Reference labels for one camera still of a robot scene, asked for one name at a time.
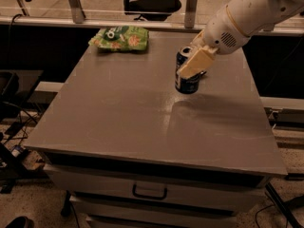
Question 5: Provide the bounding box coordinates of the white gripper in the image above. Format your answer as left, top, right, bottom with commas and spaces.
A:
177, 6, 250, 79

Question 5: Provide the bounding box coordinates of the blue pepsi can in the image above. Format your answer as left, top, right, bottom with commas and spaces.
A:
175, 46, 200, 94

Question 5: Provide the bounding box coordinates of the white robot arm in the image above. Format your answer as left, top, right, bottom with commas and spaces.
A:
177, 0, 304, 79

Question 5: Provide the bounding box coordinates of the black office chair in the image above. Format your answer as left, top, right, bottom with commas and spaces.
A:
123, 0, 181, 21

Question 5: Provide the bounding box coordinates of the green chip bag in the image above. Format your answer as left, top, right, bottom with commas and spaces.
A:
88, 26, 149, 51

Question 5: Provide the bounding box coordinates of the grey drawer cabinet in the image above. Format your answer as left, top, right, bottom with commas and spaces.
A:
26, 32, 286, 228

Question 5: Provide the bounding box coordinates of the metal railing frame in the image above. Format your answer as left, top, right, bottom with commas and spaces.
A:
0, 0, 304, 36

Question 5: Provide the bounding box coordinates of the black drawer handle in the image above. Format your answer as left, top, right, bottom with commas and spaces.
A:
132, 184, 168, 200

